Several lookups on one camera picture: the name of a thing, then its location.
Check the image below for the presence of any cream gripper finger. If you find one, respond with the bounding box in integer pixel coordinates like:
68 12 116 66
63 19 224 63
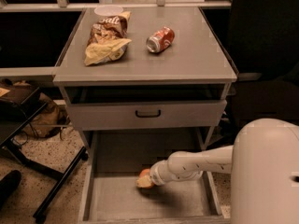
136 175 154 189

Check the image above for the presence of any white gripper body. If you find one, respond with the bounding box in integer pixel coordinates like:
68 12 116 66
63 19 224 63
149 161 165 186

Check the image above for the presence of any orange fruit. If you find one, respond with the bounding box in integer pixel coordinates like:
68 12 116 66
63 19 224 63
139 169 150 177

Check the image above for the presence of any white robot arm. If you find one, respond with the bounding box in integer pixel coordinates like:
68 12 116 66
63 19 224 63
136 119 299 224

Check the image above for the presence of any open middle drawer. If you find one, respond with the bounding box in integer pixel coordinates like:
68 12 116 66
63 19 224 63
78 128 230 224

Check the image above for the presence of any closed upper drawer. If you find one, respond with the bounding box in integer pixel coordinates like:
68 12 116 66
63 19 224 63
67 100 226 131

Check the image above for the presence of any grey drawer cabinet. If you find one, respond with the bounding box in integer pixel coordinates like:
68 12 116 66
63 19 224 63
52 6 238 224

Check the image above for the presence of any brown backpack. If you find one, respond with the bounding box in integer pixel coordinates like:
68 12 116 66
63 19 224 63
11 80 67 138

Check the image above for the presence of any red soda can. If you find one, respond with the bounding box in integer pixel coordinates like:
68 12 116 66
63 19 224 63
146 26 175 53

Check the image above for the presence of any black shoe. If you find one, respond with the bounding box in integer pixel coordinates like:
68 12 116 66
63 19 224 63
0 170 21 209

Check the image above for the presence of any brown yellow chip bag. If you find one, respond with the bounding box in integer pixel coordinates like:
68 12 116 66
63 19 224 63
84 11 132 66

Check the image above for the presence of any black folding table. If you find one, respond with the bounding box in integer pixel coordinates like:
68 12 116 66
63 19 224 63
0 83 88 224

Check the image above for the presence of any black office chair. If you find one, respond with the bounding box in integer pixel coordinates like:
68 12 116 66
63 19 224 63
214 0 299 147

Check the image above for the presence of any black drawer handle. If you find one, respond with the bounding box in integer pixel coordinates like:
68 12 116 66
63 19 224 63
135 110 162 119

